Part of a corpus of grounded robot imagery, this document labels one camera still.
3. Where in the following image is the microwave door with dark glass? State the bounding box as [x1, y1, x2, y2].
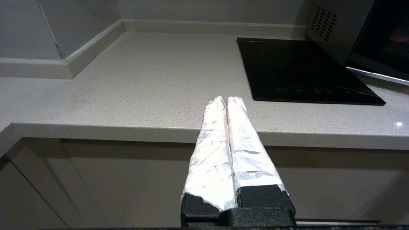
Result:
[346, 0, 409, 87]

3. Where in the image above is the angled cabinet corner panel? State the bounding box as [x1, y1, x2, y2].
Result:
[6, 137, 107, 230]

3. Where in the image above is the beige cabinet door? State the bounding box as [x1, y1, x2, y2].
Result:
[381, 201, 409, 226]
[265, 147, 409, 224]
[62, 140, 199, 228]

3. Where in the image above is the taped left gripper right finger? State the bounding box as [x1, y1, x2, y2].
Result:
[227, 96, 296, 211]

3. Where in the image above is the silver microwave oven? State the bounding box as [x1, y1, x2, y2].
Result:
[307, 0, 377, 66]

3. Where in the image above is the grey cabinet side panel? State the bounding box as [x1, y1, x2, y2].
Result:
[0, 158, 68, 230]

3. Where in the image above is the black induction cooktop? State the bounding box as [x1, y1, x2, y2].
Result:
[237, 38, 386, 106]

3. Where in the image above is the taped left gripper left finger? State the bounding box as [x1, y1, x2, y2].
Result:
[181, 96, 237, 221]

